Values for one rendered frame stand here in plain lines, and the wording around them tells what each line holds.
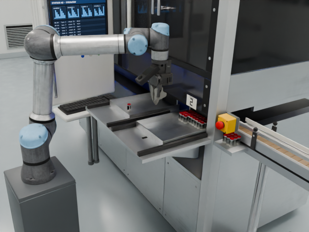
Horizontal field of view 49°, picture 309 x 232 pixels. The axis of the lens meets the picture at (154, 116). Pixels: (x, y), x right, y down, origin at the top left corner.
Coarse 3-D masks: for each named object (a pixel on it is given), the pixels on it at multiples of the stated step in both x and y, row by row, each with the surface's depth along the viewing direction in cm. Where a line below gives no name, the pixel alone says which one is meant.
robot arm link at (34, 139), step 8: (24, 128) 145; (32, 128) 145; (40, 128) 146; (24, 136) 141; (32, 136) 141; (40, 136) 142; (48, 136) 149; (24, 144) 141; (32, 144) 141; (40, 144) 142; (48, 144) 148; (24, 152) 143; (32, 152) 142; (40, 152) 144; (48, 152) 148; (24, 160) 145; (32, 160) 144; (40, 160) 145
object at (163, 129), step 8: (176, 112) 192; (144, 120) 182; (152, 120) 185; (160, 120) 188; (168, 120) 189; (176, 120) 189; (144, 128) 173; (152, 128) 179; (160, 128) 179; (168, 128) 180; (176, 128) 180; (184, 128) 180; (192, 128) 180; (152, 136) 168; (160, 136) 171; (168, 136) 171; (176, 136) 172; (184, 136) 166; (160, 144) 162
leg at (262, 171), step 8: (264, 168) 163; (264, 176) 165; (256, 184) 169; (264, 184) 168; (256, 192) 170; (256, 200) 172; (256, 208) 174; (256, 216) 176; (248, 224) 181; (256, 224) 178
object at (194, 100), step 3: (189, 96) 178; (189, 99) 179; (195, 99) 174; (186, 102) 182; (189, 102) 179; (195, 102) 175; (189, 105) 180; (192, 105) 178; (195, 105) 175; (195, 108) 176
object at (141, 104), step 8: (128, 96) 212; (136, 96) 215; (144, 96) 218; (112, 104) 204; (120, 104) 208; (136, 104) 209; (144, 104) 209; (152, 104) 209; (160, 104) 210; (168, 104) 210; (176, 104) 202; (120, 112) 195; (128, 112) 197; (136, 112) 198; (144, 112) 191; (152, 112) 194
